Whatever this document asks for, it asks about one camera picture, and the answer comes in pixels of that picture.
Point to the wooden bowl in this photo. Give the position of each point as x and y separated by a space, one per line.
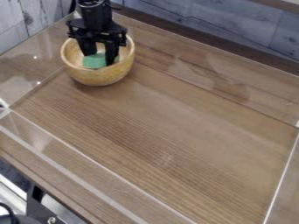
98 76

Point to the green rectangular stick block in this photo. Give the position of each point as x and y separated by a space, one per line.
95 61

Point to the black table leg bracket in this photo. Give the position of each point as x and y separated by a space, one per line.
37 210

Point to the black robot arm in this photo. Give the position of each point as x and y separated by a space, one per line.
95 1

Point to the clear acrylic tray wall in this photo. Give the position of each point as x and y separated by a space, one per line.
181 145

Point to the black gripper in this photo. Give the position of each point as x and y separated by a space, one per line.
97 27

